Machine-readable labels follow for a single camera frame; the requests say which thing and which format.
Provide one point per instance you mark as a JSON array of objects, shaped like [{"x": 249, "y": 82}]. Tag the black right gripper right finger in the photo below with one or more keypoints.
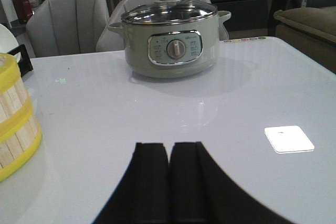
[{"x": 201, "y": 192}]

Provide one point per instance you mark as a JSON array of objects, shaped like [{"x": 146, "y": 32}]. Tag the white bowl rightmost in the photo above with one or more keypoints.
[{"x": 7, "y": 40}]

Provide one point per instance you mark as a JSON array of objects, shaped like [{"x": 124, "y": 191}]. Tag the black bowl rack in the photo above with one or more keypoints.
[{"x": 24, "y": 62}]

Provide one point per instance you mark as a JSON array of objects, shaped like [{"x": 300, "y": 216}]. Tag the green electric cooking pot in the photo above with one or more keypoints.
[{"x": 171, "y": 51}]

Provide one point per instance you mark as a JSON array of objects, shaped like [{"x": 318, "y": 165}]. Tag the red bin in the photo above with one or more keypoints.
[{"x": 23, "y": 10}]

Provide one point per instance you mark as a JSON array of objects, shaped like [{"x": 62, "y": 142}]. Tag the grey chair right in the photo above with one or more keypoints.
[{"x": 110, "y": 41}]

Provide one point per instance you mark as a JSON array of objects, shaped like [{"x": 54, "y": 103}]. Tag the grey chair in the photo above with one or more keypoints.
[
  {"x": 67, "y": 27},
  {"x": 110, "y": 41}
]

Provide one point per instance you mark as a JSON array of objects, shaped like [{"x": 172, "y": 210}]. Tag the olive sofa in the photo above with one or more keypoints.
[{"x": 310, "y": 30}]

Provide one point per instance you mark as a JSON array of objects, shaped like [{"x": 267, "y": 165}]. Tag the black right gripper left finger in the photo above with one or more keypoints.
[{"x": 142, "y": 195}]

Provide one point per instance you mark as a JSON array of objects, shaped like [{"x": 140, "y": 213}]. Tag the glass pot lid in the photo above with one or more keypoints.
[{"x": 164, "y": 12}]

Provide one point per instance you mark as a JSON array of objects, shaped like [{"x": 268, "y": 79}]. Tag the grey chair left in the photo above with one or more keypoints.
[{"x": 67, "y": 27}]

